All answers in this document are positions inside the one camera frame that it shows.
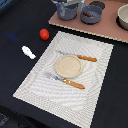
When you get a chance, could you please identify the woven beige placemat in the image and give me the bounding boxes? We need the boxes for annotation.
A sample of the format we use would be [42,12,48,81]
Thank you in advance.
[13,31,113,128]

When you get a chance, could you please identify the beige round plate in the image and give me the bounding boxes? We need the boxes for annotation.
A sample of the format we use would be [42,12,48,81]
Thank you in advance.
[55,55,83,78]

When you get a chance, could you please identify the knife with orange handle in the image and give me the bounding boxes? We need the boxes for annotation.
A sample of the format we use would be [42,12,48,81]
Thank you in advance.
[56,50,97,62]

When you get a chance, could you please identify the fork with orange handle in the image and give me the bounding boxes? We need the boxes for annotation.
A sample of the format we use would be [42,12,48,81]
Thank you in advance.
[44,73,85,89]

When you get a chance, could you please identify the black burner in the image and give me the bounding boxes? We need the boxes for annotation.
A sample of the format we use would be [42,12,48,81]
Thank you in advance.
[89,1,105,10]

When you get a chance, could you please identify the grey frying pan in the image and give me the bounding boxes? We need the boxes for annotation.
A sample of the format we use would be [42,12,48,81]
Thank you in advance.
[80,5,102,24]

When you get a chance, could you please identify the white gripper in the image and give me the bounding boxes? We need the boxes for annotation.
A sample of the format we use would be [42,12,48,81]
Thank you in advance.
[51,0,85,4]

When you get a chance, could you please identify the cream bowl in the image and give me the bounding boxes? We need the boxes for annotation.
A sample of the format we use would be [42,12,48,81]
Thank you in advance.
[118,4,128,30]

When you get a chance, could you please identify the red tomato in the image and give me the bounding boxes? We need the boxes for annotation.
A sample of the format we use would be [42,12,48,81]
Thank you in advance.
[40,29,49,40]

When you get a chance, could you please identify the brown sausage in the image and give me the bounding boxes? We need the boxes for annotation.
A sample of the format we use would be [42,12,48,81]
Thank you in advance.
[83,11,95,17]

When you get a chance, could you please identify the pink stove board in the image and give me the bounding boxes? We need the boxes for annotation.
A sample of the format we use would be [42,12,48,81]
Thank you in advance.
[49,0,128,43]

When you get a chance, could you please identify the white toy fish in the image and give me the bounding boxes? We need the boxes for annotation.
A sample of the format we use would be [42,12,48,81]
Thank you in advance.
[22,46,36,59]

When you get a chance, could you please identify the grey pot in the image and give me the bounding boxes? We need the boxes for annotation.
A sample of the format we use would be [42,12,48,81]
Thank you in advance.
[56,2,77,20]

